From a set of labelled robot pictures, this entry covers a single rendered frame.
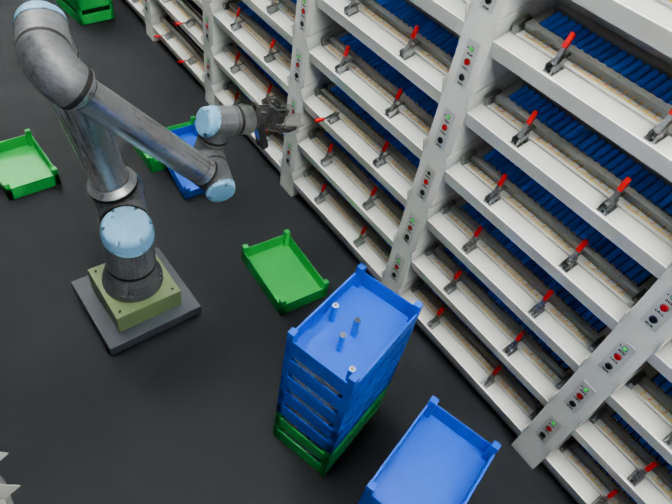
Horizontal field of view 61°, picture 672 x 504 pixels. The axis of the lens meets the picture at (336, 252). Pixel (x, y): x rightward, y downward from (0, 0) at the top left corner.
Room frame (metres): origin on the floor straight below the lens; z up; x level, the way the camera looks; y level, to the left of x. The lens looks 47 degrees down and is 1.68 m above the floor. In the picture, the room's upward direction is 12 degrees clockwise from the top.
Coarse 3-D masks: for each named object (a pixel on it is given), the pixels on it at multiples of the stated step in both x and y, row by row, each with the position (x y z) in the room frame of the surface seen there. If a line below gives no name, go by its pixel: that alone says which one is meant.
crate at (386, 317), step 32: (352, 288) 0.98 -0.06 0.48; (384, 288) 0.97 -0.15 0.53; (320, 320) 0.86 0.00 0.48; (352, 320) 0.88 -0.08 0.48; (384, 320) 0.90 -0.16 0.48; (416, 320) 0.91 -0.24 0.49; (288, 352) 0.75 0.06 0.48; (320, 352) 0.76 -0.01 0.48; (352, 352) 0.78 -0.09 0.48; (384, 352) 0.77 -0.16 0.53; (352, 384) 0.66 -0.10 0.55
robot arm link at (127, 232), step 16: (112, 208) 1.16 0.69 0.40; (128, 208) 1.16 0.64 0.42; (112, 224) 1.09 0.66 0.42; (128, 224) 1.10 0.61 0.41; (144, 224) 1.12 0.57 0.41; (112, 240) 1.04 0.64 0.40; (128, 240) 1.05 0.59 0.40; (144, 240) 1.07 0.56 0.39; (112, 256) 1.03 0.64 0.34; (128, 256) 1.03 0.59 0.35; (144, 256) 1.06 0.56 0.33; (112, 272) 1.03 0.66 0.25; (128, 272) 1.03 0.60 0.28; (144, 272) 1.06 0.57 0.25
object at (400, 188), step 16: (320, 80) 1.86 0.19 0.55; (304, 96) 1.81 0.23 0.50; (320, 96) 1.83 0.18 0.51; (320, 112) 1.75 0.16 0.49; (336, 128) 1.68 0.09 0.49; (352, 144) 1.61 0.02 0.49; (368, 160) 1.54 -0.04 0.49; (384, 176) 1.47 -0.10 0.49; (400, 176) 1.48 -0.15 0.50; (400, 192) 1.41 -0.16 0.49
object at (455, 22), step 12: (420, 0) 1.50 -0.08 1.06; (432, 0) 1.46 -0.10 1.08; (444, 0) 1.46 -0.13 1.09; (456, 0) 1.46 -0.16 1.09; (468, 0) 1.46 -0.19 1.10; (432, 12) 1.47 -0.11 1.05; (444, 12) 1.43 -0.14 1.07; (456, 12) 1.42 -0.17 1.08; (444, 24) 1.44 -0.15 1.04; (456, 24) 1.40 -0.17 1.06
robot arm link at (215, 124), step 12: (204, 108) 1.37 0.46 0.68; (216, 108) 1.38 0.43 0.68; (228, 108) 1.41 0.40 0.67; (240, 108) 1.43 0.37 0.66; (204, 120) 1.35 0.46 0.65; (216, 120) 1.34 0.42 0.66; (228, 120) 1.37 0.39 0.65; (240, 120) 1.40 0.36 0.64; (204, 132) 1.33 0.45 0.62; (216, 132) 1.34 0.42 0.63; (228, 132) 1.36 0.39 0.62; (240, 132) 1.40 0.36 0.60
